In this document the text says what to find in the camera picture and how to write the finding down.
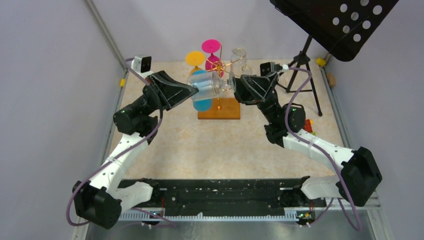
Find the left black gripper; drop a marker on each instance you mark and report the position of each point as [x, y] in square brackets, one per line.
[167, 92]

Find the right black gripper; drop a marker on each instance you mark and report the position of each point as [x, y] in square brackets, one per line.
[251, 89]

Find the blue wine glass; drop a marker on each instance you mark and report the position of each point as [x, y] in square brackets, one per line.
[202, 102]

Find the clear wine glass front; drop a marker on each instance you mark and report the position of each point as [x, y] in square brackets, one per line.
[219, 84]

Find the clear wine glass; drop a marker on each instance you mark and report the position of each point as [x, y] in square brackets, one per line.
[219, 84]
[238, 60]

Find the yellow wine glass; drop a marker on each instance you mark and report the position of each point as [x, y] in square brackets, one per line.
[195, 59]

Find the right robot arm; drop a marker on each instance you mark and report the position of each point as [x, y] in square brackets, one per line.
[356, 173]

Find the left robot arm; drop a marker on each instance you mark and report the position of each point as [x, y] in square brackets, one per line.
[99, 199]

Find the clear wine glass back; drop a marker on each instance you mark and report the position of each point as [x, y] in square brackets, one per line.
[238, 60]

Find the pink wine glass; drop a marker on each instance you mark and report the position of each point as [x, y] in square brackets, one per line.
[211, 46]

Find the yellow block left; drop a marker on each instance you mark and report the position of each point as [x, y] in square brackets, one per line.
[122, 82]

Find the toy bricks red green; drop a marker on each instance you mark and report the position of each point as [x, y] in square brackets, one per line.
[308, 126]

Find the yellow corner block right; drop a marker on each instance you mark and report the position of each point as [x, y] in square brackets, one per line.
[321, 62]

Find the black music stand tray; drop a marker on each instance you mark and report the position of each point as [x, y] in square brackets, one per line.
[342, 27]

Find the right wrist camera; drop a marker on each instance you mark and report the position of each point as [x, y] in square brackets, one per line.
[268, 67]

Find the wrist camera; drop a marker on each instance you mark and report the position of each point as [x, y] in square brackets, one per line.
[142, 64]
[268, 67]

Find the gold wire glass rack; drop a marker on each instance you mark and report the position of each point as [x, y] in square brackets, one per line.
[224, 69]

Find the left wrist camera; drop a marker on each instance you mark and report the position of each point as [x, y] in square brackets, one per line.
[142, 64]

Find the aluminium frame post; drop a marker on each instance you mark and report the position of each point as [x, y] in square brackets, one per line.
[104, 31]

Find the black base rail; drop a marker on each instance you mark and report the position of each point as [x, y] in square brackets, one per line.
[224, 197]

